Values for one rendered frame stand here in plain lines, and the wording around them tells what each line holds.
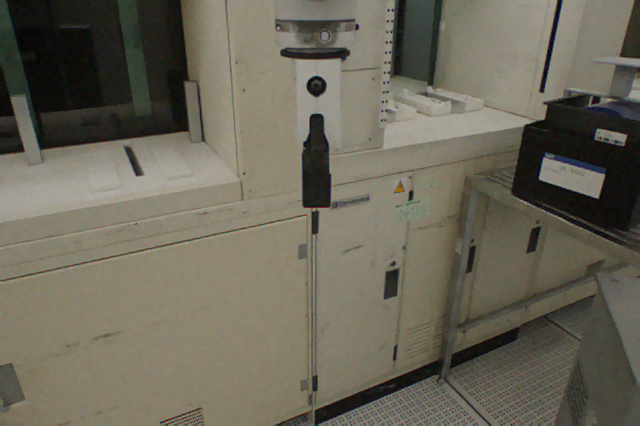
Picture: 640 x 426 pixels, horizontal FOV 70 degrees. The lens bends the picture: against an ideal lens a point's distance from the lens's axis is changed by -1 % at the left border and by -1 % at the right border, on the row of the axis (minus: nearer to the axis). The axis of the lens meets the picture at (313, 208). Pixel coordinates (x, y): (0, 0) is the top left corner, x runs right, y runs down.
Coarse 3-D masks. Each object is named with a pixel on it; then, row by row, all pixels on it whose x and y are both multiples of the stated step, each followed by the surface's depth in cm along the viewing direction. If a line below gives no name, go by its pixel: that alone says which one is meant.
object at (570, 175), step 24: (528, 144) 110; (552, 144) 105; (576, 144) 101; (600, 144) 97; (528, 168) 112; (552, 168) 107; (576, 168) 102; (600, 168) 98; (624, 168) 94; (528, 192) 113; (552, 192) 108; (576, 192) 104; (600, 192) 99; (624, 192) 95; (600, 216) 101; (624, 216) 97
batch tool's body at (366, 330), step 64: (384, 0) 99; (448, 0) 161; (512, 0) 138; (576, 0) 121; (384, 64) 105; (448, 64) 167; (512, 64) 143; (576, 64) 126; (384, 128) 113; (448, 128) 131; (512, 128) 132; (384, 192) 120; (448, 192) 130; (320, 256) 118; (384, 256) 128; (448, 256) 141; (512, 256) 156; (320, 320) 127; (384, 320) 139; (512, 320) 172; (320, 384) 137
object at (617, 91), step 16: (624, 64) 98; (624, 80) 101; (576, 96) 114; (608, 96) 105; (624, 96) 102; (560, 112) 106; (576, 112) 103; (592, 112) 100; (544, 128) 109; (560, 128) 106; (576, 128) 104; (592, 128) 101; (608, 128) 98; (624, 128) 96; (608, 144) 99; (624, 144) 96
